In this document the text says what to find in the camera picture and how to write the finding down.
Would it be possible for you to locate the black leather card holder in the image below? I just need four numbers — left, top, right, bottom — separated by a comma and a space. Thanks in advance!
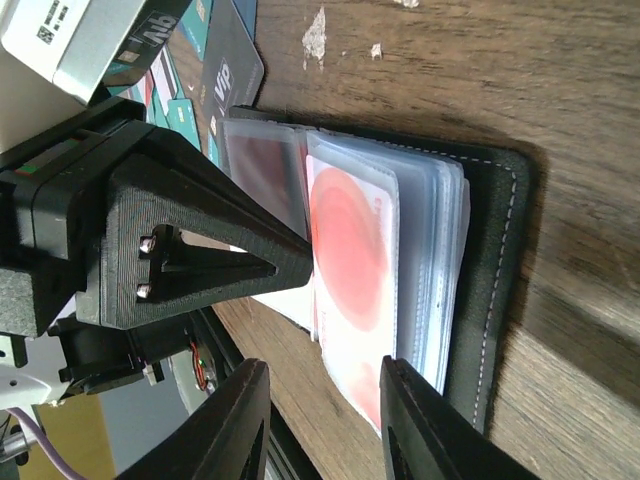
214, 112, 532, 431

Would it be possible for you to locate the black membership card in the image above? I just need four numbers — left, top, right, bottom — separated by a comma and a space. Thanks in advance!
200, 0, 265, 132

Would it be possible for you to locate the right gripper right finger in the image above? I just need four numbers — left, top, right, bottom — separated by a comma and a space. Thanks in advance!
380, 356, 537, 480

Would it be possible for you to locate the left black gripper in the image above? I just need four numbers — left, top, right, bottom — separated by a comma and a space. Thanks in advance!
1, 97, 313, 395

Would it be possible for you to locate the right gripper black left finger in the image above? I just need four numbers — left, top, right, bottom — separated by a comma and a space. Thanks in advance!
118, 358, 271, 480

